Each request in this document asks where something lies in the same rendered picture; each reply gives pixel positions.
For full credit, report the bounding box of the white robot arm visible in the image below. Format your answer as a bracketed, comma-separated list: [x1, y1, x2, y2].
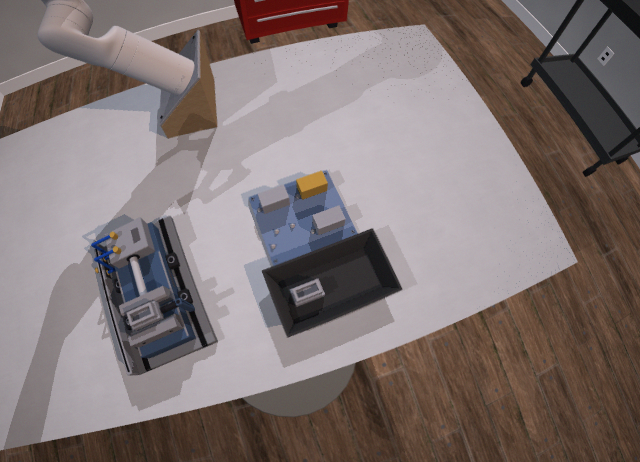
[37, 0, 194, 96]

